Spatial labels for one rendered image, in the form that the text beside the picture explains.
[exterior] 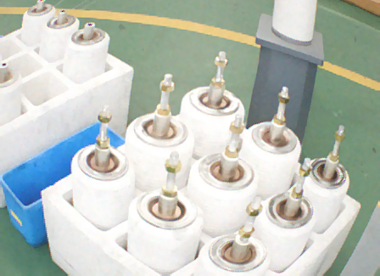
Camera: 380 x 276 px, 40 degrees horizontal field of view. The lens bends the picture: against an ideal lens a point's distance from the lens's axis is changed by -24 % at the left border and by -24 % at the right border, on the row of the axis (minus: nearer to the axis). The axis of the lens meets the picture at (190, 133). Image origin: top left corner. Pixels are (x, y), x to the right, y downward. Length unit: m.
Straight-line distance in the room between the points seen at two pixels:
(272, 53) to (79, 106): 0.37
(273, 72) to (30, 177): 0.51
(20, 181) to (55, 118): 0.15
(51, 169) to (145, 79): 0.50
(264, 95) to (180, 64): 0.44
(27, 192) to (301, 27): 0.62
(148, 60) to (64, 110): 0.53
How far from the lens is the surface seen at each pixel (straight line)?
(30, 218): 1.00
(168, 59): 1.64
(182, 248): 0.81
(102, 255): 0.86
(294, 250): 0.85
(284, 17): 1.16
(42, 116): 1.10
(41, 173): 1.12
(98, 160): 0.86
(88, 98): 1.17
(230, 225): 0.90
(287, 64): 1.18
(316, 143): 1.45
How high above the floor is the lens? 0.79
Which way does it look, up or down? 35 degrees down
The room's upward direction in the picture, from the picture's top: 9 degrees clockwise
